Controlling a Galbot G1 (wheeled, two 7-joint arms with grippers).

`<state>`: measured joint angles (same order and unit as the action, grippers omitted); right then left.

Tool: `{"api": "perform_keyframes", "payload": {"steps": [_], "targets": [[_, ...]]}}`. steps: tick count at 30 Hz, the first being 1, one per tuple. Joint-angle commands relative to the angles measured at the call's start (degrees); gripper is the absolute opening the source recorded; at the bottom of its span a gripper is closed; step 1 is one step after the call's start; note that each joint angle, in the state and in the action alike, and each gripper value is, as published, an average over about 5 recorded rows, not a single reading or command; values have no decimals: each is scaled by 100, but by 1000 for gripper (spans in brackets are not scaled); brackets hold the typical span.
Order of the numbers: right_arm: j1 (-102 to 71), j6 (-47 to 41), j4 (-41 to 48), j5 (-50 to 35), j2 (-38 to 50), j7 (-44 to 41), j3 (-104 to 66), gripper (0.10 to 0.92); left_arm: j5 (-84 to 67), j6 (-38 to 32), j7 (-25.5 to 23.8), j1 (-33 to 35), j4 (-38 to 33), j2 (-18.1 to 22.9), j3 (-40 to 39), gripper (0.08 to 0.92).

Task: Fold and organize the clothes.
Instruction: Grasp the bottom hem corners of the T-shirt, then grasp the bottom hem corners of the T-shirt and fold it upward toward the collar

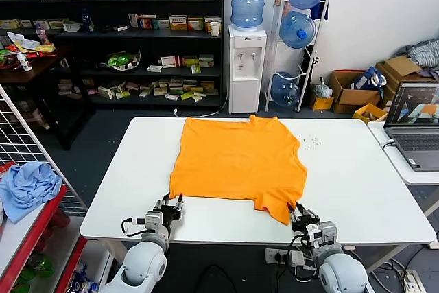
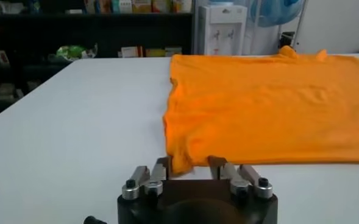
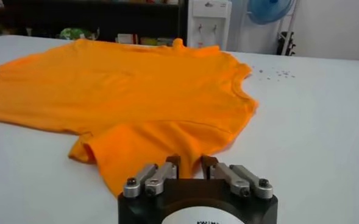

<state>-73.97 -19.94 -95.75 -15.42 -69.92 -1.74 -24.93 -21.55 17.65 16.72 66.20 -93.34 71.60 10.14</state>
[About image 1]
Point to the white metal jug rack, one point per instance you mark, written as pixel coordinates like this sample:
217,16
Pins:
312,66

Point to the white floor power strip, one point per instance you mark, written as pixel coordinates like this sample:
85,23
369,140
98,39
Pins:
413,281

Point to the purple drink bottle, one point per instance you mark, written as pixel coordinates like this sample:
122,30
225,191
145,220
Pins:
41,34

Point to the red and white cart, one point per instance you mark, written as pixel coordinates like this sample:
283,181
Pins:
37,234

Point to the orange t-shirt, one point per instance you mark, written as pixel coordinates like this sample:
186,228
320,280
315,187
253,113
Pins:
240,162

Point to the black shelf unit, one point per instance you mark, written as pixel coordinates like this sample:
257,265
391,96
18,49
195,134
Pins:
154,40

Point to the grey open laptop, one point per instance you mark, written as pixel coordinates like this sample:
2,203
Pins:
415,142

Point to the large white table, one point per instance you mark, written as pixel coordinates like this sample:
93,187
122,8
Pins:
343,186

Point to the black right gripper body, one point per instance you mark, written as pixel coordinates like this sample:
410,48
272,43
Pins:
303,224

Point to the dark brown wooden table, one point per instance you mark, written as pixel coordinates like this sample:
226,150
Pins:
44,66

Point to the clear plastic bag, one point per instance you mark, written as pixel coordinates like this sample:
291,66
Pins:
322,90

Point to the blue white bag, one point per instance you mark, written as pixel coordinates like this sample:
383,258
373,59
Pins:
368,78

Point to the upright blue water jug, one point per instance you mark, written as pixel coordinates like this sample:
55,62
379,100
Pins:
248,1

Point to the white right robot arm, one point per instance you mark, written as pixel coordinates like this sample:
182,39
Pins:
343,272

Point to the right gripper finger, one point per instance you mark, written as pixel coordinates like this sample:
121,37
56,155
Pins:
293,214
305,212

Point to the small white side table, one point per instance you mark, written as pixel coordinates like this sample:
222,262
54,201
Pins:
423,178

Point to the green plastic bottle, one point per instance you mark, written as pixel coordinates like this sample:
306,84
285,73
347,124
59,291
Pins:
34,267

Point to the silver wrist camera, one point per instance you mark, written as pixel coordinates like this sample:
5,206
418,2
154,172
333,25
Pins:
153,220
326,233

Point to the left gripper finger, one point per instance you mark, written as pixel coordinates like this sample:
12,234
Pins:
165,200
179,202

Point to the white red flat box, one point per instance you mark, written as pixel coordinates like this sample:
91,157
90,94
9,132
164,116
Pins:
169,61

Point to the small white bottle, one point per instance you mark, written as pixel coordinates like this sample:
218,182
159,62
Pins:
24,62

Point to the blue drink bottle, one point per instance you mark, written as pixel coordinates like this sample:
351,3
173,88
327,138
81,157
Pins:
87,21

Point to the white water dispenser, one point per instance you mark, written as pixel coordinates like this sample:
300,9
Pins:
245,83

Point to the crumpled light blue cloth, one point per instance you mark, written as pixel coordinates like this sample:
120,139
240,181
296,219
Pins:
27,186

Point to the open cardboard box red rim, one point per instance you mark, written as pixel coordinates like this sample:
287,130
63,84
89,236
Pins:
353,99

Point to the orange red medicine box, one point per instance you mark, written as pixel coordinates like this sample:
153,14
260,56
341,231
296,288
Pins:
146,22

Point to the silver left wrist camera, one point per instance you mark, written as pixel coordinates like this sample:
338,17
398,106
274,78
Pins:
153,220

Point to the yellow white medicine box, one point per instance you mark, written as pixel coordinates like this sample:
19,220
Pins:
178,23

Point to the small yellow bin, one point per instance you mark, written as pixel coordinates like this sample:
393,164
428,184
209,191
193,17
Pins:
322,103

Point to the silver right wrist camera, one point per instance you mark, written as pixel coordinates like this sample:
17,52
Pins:
326,233

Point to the clear bowl green packets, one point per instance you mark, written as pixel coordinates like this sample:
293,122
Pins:
120,60

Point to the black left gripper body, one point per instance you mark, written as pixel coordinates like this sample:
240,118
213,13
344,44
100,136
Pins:
171,215

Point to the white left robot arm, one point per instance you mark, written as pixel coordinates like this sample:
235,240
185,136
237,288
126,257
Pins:
144,265

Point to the yellow bin with parts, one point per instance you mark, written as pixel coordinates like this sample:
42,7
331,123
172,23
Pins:
368,113

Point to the brown cardboard box open flap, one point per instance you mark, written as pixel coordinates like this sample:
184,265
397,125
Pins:
401,66

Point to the white paper cup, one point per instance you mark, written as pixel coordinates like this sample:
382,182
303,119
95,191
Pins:
214,29

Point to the grey blue clothes pile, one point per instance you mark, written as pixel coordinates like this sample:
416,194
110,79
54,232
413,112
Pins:
423,54

